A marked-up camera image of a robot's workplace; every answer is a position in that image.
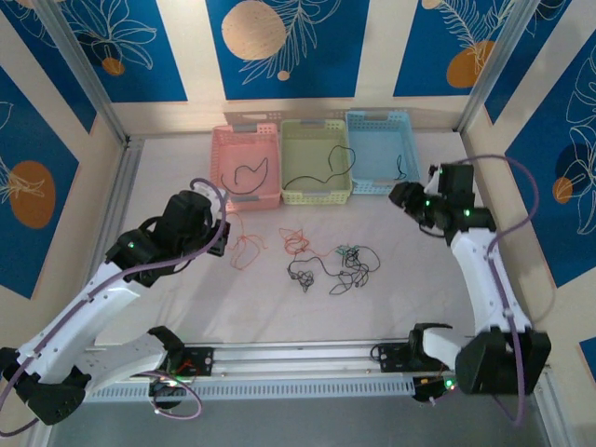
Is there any green thin cable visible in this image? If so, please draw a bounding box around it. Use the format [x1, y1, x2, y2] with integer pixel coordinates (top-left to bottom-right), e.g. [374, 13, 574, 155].
[332, 242, 360, 263]

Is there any long black thin cable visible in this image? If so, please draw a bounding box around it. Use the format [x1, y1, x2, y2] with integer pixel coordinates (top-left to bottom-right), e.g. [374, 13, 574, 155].
[283, 144, 358, 189]

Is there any blue perforated plastic basket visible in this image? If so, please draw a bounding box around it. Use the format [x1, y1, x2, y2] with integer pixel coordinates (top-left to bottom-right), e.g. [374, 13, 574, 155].
[345, 109, 423, 196]

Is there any pink perforated plastic basket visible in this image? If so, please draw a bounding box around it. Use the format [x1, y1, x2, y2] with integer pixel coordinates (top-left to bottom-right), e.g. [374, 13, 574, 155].
[210, 121, 283, 213]

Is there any green perforated plastic basket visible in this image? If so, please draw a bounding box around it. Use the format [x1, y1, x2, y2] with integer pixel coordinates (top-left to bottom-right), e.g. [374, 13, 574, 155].
[278, 118, 354, 207]

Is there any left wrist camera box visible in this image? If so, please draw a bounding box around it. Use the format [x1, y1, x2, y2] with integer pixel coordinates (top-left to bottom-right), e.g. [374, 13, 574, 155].
[191, 179, 230, 210]

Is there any aluminium side rail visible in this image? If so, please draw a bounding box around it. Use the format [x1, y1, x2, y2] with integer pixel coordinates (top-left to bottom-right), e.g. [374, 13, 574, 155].
[69, 135, 145, 348]

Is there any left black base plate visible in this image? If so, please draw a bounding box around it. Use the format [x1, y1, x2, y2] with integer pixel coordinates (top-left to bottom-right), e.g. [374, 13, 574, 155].
[165, 346, 215, 377]

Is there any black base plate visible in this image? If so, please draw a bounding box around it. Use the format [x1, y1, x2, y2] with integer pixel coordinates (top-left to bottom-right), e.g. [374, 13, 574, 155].
[165, 346, 215, 377]
[375, 342, 420, 373]

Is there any aluminium frame post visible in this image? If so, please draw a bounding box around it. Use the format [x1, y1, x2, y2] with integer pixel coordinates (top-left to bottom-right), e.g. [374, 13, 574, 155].
[456, 0, 536, 136]
[32, 0, 131, 146]
[534, 367, 567, 447]

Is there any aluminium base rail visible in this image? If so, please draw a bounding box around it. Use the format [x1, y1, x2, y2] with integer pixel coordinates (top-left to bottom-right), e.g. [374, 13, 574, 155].
[88, 338, 460, 374]

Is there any grey slotted cable duct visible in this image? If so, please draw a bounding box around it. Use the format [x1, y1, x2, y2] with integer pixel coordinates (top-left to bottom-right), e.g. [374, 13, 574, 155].
[86, 375, 418, 403]

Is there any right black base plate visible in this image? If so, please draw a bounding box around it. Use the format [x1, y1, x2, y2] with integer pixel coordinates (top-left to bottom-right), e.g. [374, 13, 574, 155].
[375, 342, 420, 373]

